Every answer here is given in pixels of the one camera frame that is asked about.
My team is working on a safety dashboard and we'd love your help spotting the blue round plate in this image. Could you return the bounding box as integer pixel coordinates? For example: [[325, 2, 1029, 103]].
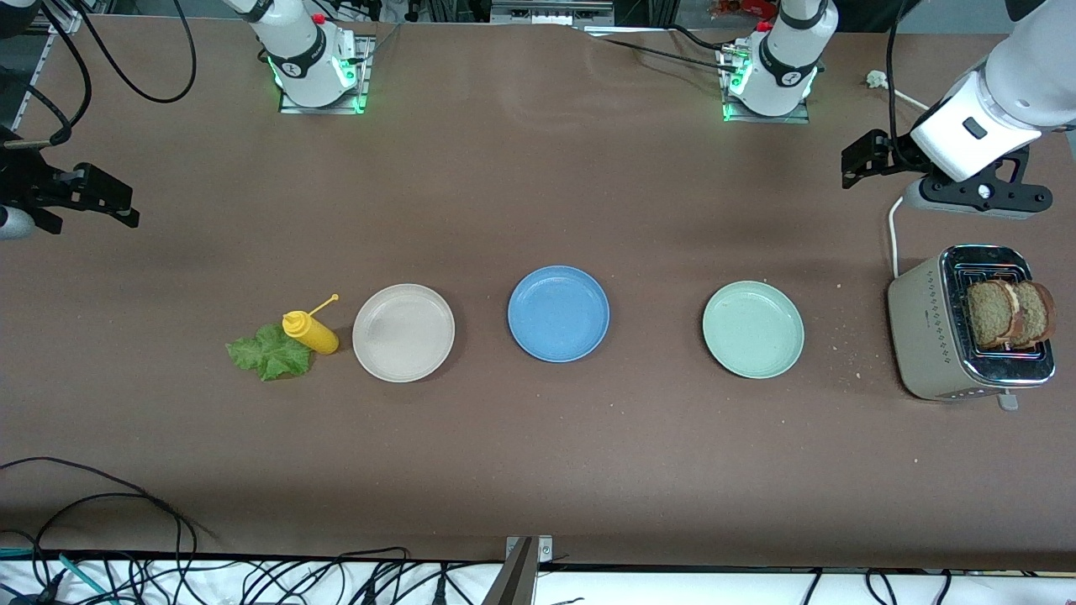
[[507, 266, 611, 364]]

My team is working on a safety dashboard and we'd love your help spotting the black base cable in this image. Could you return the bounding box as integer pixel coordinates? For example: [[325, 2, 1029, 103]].
[[588, 24, 741, 75]]

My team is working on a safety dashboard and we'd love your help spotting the brown bread slice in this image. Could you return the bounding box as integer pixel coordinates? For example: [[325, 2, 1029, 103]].
[[967, 280, 1022, 350], [1009, 281, 1058, 348]]

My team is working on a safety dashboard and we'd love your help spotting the green lettuce leaf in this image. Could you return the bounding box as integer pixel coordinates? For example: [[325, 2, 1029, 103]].
[[225, 323, 314, 383]]

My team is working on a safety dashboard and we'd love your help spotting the beige round plate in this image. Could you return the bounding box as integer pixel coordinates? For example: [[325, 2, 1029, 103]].
[[352, 283, 456, 384]]

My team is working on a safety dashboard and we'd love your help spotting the teal cable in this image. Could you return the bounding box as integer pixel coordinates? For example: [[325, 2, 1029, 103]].
[[0, 548, 114, 605]]

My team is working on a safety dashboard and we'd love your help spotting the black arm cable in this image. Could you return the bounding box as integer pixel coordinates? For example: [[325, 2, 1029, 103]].
[[0, 0, 198, 150], [886, 0, 915, 167]]

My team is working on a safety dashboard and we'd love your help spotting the red object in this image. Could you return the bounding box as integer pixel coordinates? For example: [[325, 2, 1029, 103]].
[[709, 0, 778, 22]]

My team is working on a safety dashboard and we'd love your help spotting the yellow mustard squeeze bottle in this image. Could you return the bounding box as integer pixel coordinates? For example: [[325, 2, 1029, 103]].
[[282, 293, 340, 356]]

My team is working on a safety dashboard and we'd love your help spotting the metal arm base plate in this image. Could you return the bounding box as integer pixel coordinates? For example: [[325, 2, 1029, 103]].
[[277, 34, 375, 115], [719, 42, 812, 124]]

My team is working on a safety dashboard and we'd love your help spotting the aluminium profile bar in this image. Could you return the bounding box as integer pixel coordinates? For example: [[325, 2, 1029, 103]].
[[481, 538, 539, 605]]

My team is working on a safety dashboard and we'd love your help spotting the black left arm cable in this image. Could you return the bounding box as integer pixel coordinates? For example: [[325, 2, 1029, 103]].
[[886, 0, 915, 167]]

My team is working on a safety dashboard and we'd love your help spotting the black left camera bracket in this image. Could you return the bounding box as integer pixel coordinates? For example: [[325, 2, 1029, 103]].
[[919, 145, 1054, 216]]

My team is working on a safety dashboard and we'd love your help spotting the silver metal frame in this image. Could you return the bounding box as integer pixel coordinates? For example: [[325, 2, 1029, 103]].
[[490, 0, 616, 26]]

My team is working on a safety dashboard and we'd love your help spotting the light green round plate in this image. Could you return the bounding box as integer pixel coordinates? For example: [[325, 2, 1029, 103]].
[[702, 280, 806, 380]]

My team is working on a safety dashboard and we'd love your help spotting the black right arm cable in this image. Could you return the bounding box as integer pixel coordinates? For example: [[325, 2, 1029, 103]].
[[0, 0, 198, 150]]

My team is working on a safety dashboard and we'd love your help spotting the white power cord plug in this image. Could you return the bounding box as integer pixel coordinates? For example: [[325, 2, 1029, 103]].
[[868, 71, 932, 278]]

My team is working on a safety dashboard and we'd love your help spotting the beige silver toaster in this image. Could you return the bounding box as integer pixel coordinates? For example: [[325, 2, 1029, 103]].
[[887, 245, 1058, 411]]

